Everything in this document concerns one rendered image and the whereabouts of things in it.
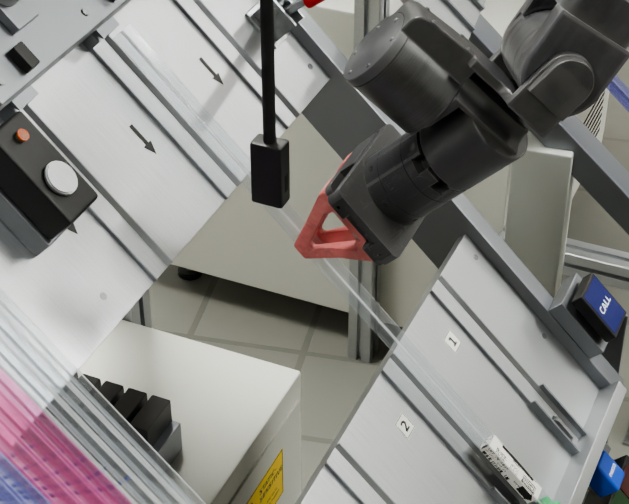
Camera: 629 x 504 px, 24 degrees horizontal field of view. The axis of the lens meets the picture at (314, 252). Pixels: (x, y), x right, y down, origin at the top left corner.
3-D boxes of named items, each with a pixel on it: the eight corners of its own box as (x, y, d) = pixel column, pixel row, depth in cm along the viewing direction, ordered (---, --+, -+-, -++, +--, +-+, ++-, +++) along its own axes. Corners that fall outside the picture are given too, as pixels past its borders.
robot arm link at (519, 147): (533, 168, 97) (543, 113, 100) (461, 103, 94) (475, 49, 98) (459, 212, 101) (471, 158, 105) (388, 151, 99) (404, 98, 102)
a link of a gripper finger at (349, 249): (257, 234, 108) (341, 178, 102) (296, 185, 114) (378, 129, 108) (317, 300, 110) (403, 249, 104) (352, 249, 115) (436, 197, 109)
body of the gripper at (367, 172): (319, 202, 102) (392, 154, 97) (372, 132, 109) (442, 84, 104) (379, 270, 103) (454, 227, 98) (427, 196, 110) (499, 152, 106)
